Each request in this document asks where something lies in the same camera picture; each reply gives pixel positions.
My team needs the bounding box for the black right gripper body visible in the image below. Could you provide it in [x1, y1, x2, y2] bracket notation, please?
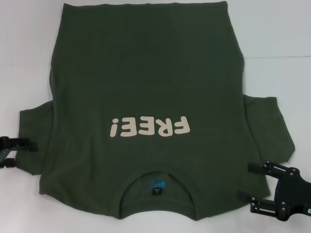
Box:
[274, 166, 311, 216]

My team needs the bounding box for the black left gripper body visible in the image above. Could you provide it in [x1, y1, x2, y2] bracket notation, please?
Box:
[0, 147, 12, 163]

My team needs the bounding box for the dark green FREE t-shirt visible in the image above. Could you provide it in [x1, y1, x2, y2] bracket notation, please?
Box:
[15, 1, 296, 221]

